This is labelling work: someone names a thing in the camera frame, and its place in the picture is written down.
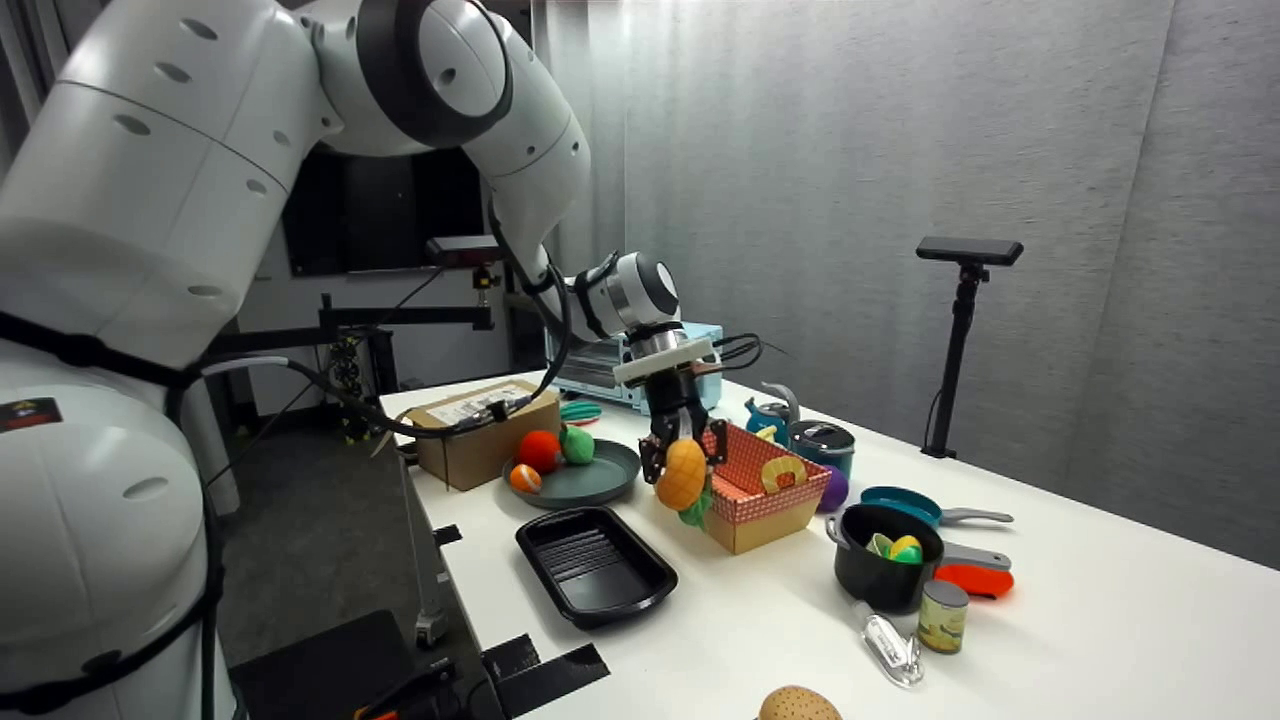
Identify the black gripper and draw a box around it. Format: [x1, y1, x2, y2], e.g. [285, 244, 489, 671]
[637, 368, 732, 489]

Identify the orange pineapple toy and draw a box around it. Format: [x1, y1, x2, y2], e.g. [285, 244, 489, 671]
[652, 435, 719, 532]

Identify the teal toy kettle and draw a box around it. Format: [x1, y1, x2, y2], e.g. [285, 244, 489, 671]
[740, 381, 808, 450]

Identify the light blue toy oven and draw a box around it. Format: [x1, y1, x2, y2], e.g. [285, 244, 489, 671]
[546, 315, 732, 418]

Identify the green round toy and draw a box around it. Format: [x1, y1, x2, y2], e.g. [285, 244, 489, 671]
[556, 420, 598, 474]

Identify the small teal toy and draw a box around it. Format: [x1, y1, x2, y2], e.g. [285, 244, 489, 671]
[556, 398, 607, 431]

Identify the orange checkered box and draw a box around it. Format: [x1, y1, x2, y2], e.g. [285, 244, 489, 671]
[695, 420, 833, 557]

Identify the red tomato toy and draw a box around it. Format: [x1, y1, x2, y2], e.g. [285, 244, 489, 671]
[516, 430, 566, 475]

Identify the purple toy cup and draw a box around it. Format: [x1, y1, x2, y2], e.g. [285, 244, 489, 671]
[791, 418, 859, 518]

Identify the black plastic tray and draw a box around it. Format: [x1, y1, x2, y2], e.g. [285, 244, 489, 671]
[513, 503, 678, 631]

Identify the brown cardboard box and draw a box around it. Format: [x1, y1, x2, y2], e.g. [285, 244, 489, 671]
[394, 381, 565, 491]

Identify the blue toy pan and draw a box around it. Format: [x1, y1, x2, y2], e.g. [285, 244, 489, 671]
[857, 485, 1016, 532]

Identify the black toy pot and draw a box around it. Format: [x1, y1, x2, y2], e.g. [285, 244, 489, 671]
[833, 500, 948, 617]

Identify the yellow green toy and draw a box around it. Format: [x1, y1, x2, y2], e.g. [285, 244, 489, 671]
[864, 528, 929, 568]

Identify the tan round bread toy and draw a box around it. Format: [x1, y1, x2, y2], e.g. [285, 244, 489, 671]
[755, 686, 846, 720]

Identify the white box device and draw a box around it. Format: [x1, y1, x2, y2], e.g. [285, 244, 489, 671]
[427, 231, 507, 264]

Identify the orange toy spatula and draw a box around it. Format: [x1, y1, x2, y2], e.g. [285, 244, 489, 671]
[933, 557, 1016, 599]

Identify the dark green plate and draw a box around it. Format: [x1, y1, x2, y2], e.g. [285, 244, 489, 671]
[501, 435, 642, 512]

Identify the short black tape strip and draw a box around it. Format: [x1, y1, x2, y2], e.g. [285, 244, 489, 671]
[481, 631, 545, 680]

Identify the clear plastic bottle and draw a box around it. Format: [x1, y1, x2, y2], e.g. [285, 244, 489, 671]
[859, 611, 929, 687]

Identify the small tin can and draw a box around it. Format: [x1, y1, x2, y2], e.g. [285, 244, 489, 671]
[916, 576, 972, 656]

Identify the black power strip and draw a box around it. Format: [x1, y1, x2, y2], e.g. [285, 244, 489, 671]
[322, 331, 394, 444]

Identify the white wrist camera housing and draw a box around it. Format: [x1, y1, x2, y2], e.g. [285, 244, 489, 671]
[607, 329, 719, 387]

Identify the tan ring bread toy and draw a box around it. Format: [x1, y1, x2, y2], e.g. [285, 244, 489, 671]
[755, 454, 812, 500]

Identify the black camera cable loop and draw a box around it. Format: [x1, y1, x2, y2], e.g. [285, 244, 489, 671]
[706, 329, 767, 381]

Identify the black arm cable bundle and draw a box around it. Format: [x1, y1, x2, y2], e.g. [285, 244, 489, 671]
[164, 195, 585, 444]

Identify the black camera stand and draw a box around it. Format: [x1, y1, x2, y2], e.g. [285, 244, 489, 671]
[912, 237, 1027, 460]

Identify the grey utensil handle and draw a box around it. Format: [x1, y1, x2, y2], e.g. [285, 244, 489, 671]
[934, 537, 1016, 571]

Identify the black wall monitor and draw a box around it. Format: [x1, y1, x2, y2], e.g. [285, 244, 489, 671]
[285, 141, 490, 281]

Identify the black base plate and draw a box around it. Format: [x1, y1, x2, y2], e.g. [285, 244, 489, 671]
[222, 608, 464, 720]

